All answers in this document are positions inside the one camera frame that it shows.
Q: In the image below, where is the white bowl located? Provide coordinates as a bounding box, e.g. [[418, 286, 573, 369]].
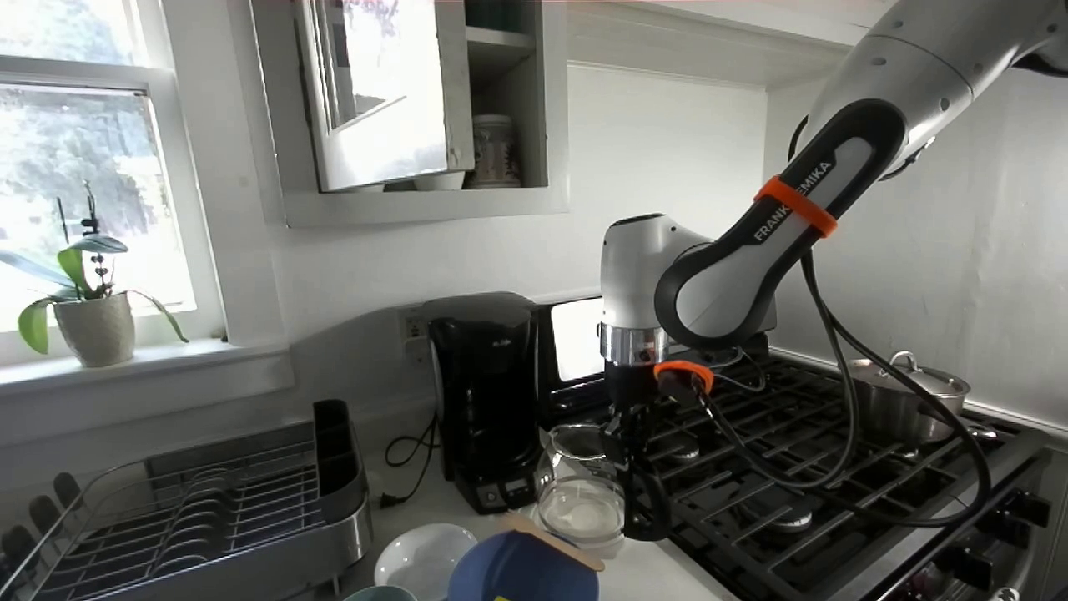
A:
[[369, 522, 480, 597]]

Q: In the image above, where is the white glass cabinet door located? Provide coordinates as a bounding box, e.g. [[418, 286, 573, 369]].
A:
[[294, 0, 476, 193]]

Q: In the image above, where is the black and steel gas stove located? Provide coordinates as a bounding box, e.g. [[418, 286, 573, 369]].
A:
[[531, 289, 1055, 601]]

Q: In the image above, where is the metal dish rack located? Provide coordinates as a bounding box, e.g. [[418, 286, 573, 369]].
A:
[[0, 397, 377, 601]]

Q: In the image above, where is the white wall cabinet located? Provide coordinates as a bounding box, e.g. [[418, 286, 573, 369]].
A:
[[245, 0, 573, 229]]

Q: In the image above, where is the blue bowl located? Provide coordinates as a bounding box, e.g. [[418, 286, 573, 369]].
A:
[[443, 528, 603, 601]]

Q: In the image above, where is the white framed window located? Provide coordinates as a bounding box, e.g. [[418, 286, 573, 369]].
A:
[[0, 0, 228, 369]]

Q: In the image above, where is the black coffee maker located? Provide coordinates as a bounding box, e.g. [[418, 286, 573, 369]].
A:
[[418, 289, 557, 514]]

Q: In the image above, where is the stainless steel saucepan lid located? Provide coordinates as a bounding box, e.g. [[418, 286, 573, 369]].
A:
[[848, 348, 974, 406]]

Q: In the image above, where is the black coffee maker cord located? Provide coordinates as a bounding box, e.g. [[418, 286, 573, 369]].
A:
[[380, 412, 443, 506]]

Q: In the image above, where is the glass jar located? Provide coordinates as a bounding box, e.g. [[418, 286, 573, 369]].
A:
[[468, 111, 523, 189]]

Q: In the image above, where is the orchid in white pot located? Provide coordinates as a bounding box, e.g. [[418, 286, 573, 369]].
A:
[[0, 197, 192, 369]]

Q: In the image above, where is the light wooden utensil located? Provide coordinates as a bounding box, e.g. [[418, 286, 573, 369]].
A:
[[496, 511, 611, 576]]

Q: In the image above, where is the orange cable strap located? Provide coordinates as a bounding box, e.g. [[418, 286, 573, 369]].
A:
[[755, 177, 841, 240], [655, 357, 719, 397]]

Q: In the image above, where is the glass kettle with black handle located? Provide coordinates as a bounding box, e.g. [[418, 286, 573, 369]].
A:
[[534, 416, 661, 559]]

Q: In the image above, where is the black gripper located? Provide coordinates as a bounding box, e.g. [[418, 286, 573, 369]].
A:
[[600, 364, 678, 543]]

